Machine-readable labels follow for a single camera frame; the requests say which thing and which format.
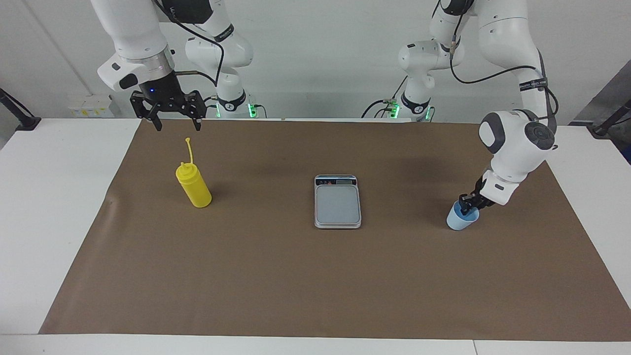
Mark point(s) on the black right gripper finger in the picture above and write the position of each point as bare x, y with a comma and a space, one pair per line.
198, 106
142, 104

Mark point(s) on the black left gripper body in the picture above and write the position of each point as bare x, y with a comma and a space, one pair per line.
480, 190

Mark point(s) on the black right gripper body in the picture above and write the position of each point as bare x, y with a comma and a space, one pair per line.
162, 93

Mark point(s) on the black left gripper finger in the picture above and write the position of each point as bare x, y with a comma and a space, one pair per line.
464, 202
479, 207

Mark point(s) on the light blue plastic cup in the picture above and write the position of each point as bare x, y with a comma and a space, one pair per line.
458, 223

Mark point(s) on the yellow squeeze seasoning bottle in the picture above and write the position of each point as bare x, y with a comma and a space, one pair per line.
197, 190

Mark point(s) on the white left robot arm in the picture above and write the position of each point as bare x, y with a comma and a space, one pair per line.
512, 138

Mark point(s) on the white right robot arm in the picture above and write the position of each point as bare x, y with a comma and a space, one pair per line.
133, 29

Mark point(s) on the silver digital kitchen scale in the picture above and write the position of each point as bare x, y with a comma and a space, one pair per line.
337, 204

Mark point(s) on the black clamp stand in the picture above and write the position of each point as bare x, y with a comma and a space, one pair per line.
604, 129
27, 122

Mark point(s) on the brown paper table mat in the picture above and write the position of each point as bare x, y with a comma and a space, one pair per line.
315, 276

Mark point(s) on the white wall socket box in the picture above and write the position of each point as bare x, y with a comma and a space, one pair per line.
91, 106

